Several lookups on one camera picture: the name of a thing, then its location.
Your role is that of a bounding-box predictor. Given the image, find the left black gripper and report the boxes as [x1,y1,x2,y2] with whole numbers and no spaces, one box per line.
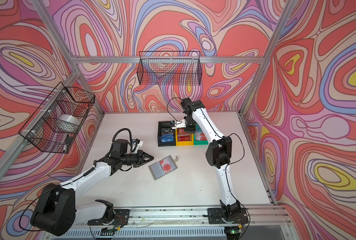
[119,150,154,168]

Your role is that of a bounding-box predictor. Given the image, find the grey leather card holder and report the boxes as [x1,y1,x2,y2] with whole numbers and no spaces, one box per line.
[149,155,178,180]

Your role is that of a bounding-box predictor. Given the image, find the white pink april card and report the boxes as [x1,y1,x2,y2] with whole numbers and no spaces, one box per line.
[159,159,177,174]

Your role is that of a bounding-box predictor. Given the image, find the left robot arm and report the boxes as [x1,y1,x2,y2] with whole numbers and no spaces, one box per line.
[30,135,154,236]

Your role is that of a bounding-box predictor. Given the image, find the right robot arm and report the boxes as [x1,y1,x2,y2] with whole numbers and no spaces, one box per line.
[173,98,249,226]

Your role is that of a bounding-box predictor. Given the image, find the red cards in yellow bin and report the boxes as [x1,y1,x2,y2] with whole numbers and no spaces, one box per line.
[177,128,192,142]

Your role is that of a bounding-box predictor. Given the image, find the pink cards in green bin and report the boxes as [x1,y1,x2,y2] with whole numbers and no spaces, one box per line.
[195,132,207,142]

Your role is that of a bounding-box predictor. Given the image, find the yellow plastic bin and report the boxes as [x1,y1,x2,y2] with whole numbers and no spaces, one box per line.
[176,128,194,146]

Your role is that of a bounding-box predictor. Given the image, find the green plastic bin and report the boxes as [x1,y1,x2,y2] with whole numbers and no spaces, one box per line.
[193,124,208,145]

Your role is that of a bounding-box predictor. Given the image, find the black plastic bin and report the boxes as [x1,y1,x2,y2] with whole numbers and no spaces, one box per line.
[158,121,176,147]

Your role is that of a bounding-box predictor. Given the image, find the white bowl in basket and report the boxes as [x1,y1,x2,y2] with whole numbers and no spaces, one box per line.
[56,114,81,129]

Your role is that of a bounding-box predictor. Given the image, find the back black wire basket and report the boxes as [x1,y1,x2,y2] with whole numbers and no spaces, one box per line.
[137,50,202,86]

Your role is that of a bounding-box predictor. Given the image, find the black wire basket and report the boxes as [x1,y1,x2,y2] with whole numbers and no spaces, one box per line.
[18,83,96,154]
[137,50,202,86]

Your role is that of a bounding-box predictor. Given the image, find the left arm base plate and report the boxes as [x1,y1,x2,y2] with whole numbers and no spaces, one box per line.
[88,209,130,227]

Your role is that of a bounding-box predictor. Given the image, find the left black wire basket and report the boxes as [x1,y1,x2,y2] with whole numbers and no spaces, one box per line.
[18,83,96,154]

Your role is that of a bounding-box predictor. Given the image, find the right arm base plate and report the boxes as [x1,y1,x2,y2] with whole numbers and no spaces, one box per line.
[203,208,249,226]

